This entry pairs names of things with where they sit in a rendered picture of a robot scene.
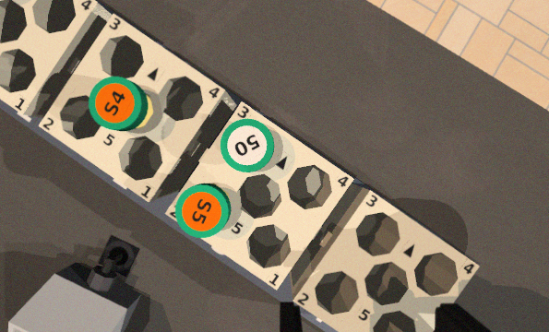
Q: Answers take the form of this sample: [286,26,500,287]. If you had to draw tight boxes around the sample tube s5 with green cap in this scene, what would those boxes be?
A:
[175,184,232,238]

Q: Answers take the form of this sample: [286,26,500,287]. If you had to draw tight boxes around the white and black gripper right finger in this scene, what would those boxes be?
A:
[435,303,491,332]

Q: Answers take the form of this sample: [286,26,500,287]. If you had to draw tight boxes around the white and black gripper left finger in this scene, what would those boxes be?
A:
[280,302,303,332]

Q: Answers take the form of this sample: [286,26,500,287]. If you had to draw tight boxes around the grey flat tray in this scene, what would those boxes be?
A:
[0,0,444,332]

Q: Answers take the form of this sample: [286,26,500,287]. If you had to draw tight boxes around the cream bucket adapter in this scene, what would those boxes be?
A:
[39,14,237,202]
[0,0,112,118]
[166,102,353,289]
[290,184,479,332]

